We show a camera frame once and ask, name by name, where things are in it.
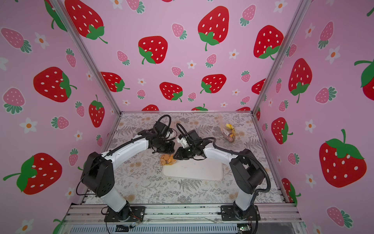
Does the ziploc bag far right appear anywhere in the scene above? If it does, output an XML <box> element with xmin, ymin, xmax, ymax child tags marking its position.
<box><xmin>218</xmin><ymin>116</ymin><xmax>236</xmax><ymax>143</ymax></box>

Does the aluminium front rail frame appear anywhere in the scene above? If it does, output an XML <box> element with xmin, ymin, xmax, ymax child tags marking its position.
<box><xmin>54</xmin><ymin>203</ymin><xmax>308</xmax><ymax>234</ymax></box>

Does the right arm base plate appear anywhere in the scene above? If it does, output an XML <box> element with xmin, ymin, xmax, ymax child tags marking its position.
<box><xmin>218</xmin><ymin>204</ymin><xmax>261</xmax><ymax>221</ymax></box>

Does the white plastic tray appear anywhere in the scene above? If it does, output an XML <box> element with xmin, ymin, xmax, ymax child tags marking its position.
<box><xmin>162</xmin><ymin>159</ymin><xmax>223</xmax><ymax>181</ymax></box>

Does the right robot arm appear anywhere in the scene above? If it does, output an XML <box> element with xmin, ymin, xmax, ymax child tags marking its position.
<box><xmin>173</xmin><ymin>130</ymin><xmax>271</xmax><ymax>220</ymax></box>

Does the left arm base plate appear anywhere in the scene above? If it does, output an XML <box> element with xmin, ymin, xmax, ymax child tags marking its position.
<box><xmin>104</xmin><ymin>206</ymin><xmax>146</xmax><ymax>222</ymax></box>

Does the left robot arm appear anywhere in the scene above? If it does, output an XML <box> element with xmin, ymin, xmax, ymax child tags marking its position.
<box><xmin>80</xmin><ymin>122</ymin><xmax>175</xmax><ymax>213</ymax></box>

